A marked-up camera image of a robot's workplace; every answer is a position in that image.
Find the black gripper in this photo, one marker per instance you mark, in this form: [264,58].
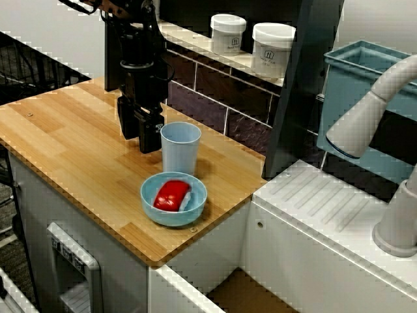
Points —
[143,88]

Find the light blue plastic cup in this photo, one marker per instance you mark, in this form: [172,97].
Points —
[180,156]

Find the red and white sushi toy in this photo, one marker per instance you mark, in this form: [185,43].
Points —
[169,195]

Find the light blue bowl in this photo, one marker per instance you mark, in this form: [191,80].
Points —
[172,218]

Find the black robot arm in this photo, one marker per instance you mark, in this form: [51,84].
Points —
[137,36]

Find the dark narrow hutch side panel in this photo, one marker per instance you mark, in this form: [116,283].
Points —
[112,65]

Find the cream shelf board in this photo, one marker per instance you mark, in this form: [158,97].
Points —
[192,40]

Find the dark tiled backsplash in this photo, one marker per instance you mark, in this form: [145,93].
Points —
[247,98]

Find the white lidded jar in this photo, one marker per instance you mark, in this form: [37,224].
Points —
[228,32]
[272,49]

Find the dark grey wide hutch panel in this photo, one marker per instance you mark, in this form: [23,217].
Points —
[293,114]

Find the teal plastic bin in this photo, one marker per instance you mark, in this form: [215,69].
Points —
[345,84]

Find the white toy kitchen cabinet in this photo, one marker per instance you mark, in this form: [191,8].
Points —
[309,254]

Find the grey toy faucet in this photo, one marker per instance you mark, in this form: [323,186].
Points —
[352,127]

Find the white corner object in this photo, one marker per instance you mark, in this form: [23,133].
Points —
[9,300]

